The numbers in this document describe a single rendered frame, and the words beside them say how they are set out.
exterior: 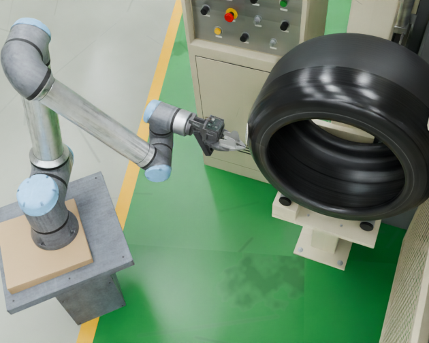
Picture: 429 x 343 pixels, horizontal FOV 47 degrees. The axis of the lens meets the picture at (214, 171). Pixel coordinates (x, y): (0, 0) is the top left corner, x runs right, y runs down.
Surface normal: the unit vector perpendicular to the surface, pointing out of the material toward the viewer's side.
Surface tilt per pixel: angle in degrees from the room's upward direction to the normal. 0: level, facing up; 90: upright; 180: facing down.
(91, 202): 0
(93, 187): 0
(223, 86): 90
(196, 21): 90
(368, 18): 90
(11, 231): 3
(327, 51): 17
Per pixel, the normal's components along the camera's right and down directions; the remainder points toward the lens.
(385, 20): -0.40, 0.74
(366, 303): -0.07, -0.61
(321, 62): -0.37, -0.67
